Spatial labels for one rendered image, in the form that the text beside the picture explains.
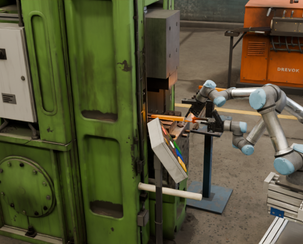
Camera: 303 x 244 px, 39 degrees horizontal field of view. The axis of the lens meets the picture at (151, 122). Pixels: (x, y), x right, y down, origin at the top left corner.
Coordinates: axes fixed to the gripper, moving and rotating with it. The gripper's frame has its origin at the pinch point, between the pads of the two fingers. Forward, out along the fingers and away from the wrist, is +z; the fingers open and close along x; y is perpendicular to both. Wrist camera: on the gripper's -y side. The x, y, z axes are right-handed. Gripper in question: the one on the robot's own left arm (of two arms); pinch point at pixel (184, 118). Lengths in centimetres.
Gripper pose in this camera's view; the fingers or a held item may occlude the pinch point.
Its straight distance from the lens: 307.8
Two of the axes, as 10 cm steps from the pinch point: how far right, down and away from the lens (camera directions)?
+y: 8.3, 5.5, -0.8
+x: 3.4, -4.0, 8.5
